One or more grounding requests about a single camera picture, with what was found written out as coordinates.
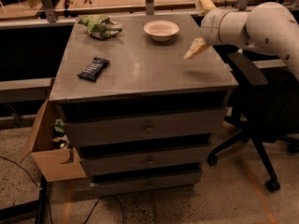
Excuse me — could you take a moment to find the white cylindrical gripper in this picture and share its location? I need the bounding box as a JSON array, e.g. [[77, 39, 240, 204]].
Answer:
[[184, 0, 231, 59]]

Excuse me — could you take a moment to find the white paper bowl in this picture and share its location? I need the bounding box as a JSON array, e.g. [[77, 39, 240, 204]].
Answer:
[[143, 21, 179, 42]]

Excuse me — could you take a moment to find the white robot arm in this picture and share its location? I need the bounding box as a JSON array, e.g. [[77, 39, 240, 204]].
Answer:
[[184, 0, 299, 80]]

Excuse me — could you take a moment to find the dark blue rxbar wrapper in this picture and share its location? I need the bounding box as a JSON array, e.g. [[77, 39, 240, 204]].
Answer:
[[78, 57, 110, 82]]

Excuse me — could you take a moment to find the green chip bag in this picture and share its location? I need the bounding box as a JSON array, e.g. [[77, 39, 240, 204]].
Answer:
[[78, 14, 122, 40]]

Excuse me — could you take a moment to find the black office chair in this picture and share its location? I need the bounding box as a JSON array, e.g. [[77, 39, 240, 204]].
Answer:
[[207, 52, 299, 192]]

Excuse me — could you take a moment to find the grey drawer cabinet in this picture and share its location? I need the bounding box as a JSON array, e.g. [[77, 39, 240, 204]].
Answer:
[[50, 14, 237, 195]]

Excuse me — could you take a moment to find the brown cardboard box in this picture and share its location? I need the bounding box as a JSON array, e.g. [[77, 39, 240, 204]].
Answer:
[[20, 77, 88, 183]]

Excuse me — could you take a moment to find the black metal stand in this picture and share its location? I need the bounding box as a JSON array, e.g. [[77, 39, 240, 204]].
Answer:
[[0, 175, 48, 224]]

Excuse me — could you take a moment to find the black floor cable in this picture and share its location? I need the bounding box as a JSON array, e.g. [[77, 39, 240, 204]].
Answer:
[[0, 155, 126, 224]]

